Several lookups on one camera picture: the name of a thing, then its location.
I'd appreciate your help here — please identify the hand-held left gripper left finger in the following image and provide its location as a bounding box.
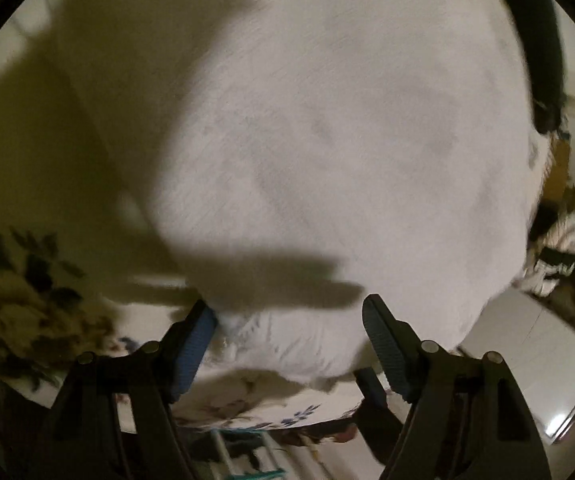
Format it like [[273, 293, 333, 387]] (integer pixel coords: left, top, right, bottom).
[[38, 300, 218, 480]]

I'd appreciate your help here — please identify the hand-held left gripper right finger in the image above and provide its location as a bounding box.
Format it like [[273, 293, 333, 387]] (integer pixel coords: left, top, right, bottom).
[[362, 295, 551, 480]]

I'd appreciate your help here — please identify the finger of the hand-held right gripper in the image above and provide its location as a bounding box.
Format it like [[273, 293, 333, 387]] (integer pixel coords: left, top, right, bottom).
[[353, 367, 404, 461]]

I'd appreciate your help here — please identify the white knit sweater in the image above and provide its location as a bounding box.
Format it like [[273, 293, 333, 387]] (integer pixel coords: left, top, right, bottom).
[[58, 0, 553, 391]]

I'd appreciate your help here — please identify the teal rack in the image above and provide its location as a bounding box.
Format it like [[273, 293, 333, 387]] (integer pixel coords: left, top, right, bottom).
[[210, 427, 288, 480]]

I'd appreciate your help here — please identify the white wardrobe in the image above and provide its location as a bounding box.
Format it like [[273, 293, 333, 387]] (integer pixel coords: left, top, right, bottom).
[[460, 285, 575, 446]]

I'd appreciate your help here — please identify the floral bedsheet bed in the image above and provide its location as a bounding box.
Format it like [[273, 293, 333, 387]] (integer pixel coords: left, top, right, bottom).
[[0, 0, 398, 433]]

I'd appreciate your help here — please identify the black striped jacket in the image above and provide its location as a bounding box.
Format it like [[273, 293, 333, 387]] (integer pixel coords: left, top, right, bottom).
[[515, 185, 575, 296]]

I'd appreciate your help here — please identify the black folded garment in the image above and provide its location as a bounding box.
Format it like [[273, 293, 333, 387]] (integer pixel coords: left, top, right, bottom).
[[492, 0, 575, 136]]

